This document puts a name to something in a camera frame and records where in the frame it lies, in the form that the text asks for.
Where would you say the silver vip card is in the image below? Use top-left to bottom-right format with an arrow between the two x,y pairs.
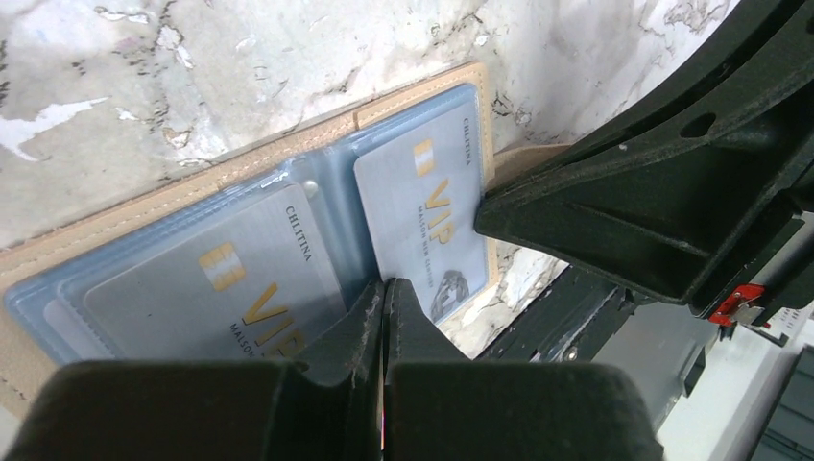
85,184 -> 346,359
353,98 -> 489,324

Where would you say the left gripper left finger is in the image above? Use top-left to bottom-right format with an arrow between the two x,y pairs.
7,281 -> 386,460

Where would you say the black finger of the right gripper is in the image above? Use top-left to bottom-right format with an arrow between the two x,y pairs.
475,1 -> 813,305

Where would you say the beige card holder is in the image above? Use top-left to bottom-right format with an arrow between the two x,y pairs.
0,61 -> 570,422

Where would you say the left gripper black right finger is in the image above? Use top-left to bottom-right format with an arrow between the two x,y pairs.
383,279 -> 663,460

